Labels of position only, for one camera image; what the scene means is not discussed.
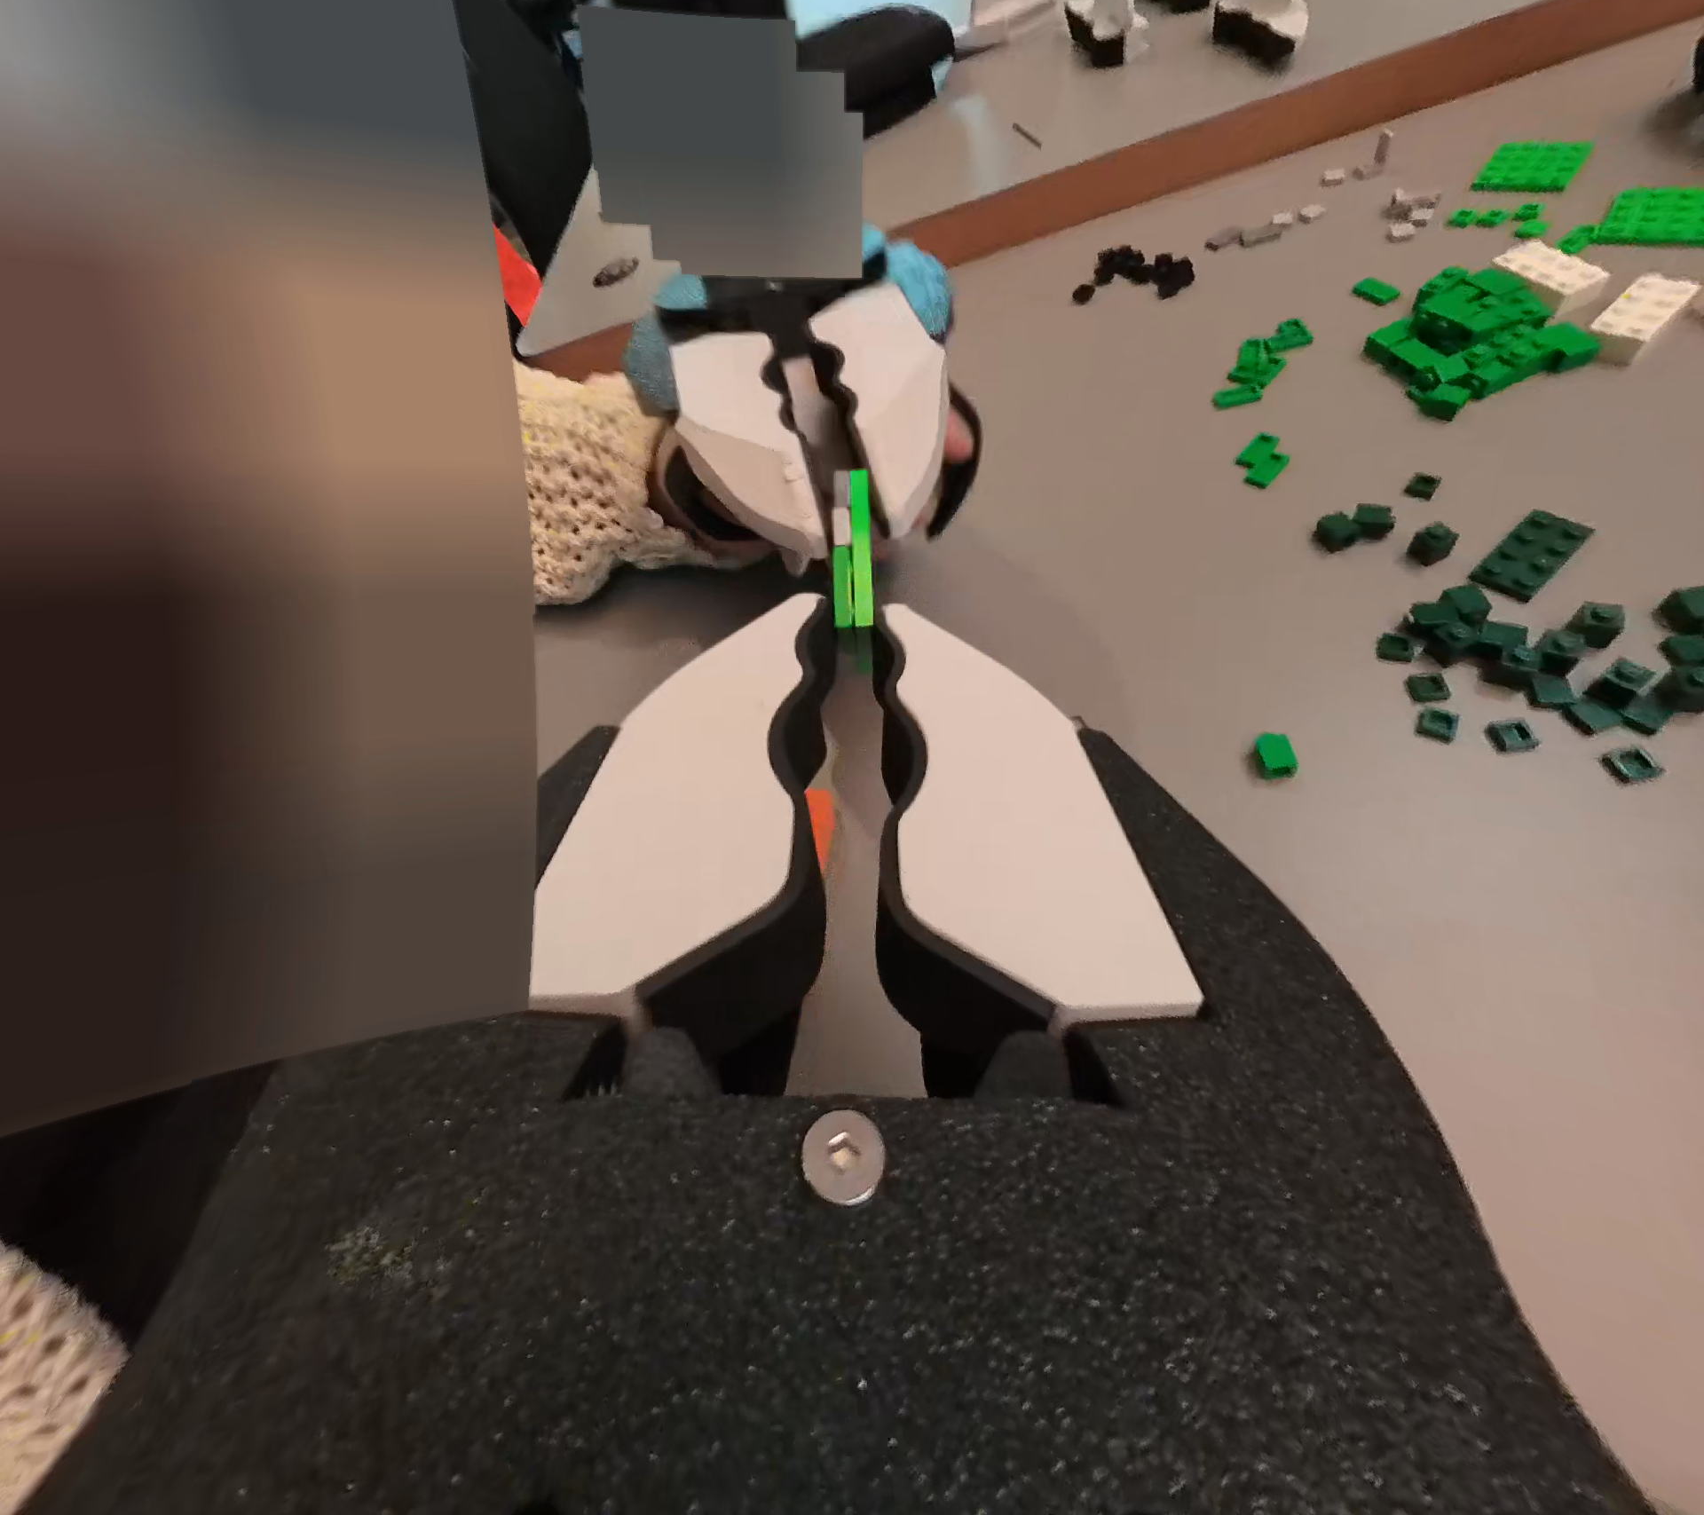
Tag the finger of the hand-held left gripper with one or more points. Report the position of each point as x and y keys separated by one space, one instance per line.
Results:
x=899 y=396
x=727 y=424

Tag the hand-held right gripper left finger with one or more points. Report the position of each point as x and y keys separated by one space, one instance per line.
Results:
x=666 y=849

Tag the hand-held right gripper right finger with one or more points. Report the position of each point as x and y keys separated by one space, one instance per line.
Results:
x=1027 y=863

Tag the green lego plate assembly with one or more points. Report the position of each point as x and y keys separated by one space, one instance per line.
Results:
x=860 y=557

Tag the person's left forearm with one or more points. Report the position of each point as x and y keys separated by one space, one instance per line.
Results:
x=587 y=490

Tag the small green lego brick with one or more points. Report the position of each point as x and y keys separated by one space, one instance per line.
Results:
x=1276 y=755

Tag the pile of black lego pieces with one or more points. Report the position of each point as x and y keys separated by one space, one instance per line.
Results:
x=1146 y=271

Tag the cluster of green lego plates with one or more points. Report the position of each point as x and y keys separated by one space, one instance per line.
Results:
x=1266 y=357

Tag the scattered grey lego pieces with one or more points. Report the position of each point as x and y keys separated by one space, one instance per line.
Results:
x=1258 y=234

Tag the small green lego plate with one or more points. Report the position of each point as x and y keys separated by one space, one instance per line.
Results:
x=1376 y=293

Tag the pile of green lego pieces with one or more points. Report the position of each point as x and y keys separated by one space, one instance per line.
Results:
x=1466 y=338

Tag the dark green lego plate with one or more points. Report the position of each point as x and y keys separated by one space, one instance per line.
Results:
x=1533 y=553

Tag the white lego brick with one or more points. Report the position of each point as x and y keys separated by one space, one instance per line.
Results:
x=1552 y=275
x=1644 y=316

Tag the large bright green lego plate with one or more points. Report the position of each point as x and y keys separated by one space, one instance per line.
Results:
x=1658 y=218

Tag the person's left hand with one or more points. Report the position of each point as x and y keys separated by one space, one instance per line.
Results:
x=962 y=463

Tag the orange brick separator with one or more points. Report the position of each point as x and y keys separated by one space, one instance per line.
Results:
x=823 y=830

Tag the orange plastic piece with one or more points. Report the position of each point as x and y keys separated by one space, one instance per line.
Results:
x=517 y=285

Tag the pile of dark green pieces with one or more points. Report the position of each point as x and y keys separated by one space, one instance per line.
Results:
x=1505 y=643

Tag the row of small green plates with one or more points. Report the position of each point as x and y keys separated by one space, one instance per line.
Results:
x=1491 y=218

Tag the green lego bracket piece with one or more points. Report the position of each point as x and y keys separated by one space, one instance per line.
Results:
x=1262 y=459

